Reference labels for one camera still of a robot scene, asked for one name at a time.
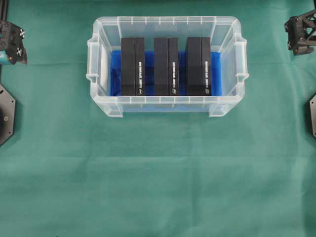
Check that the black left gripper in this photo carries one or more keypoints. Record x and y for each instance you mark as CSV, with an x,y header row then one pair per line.
x,y
12,50

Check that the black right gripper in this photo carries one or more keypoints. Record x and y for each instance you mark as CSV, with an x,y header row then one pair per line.
x,y
301,33

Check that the black camera box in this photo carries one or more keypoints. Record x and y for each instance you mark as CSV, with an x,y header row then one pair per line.
x,y
198,66
133,81
166,67

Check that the clear plastic storage case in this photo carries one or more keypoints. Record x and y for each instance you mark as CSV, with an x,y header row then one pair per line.
x,y
225,37

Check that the blue cloth liner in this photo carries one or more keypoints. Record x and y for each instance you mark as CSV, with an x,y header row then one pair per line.
x,y
149,71

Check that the green table cloth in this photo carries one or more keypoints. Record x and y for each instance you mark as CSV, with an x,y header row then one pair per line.
x,y
69,170

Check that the black aluminium frame rail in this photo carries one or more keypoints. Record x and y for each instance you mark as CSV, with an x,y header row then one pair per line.
x,y
3,9

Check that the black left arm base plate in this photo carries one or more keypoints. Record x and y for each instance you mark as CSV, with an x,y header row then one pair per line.
x,y
7,115

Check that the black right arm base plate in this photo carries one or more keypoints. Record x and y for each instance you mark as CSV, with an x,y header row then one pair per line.
x,y
313,114

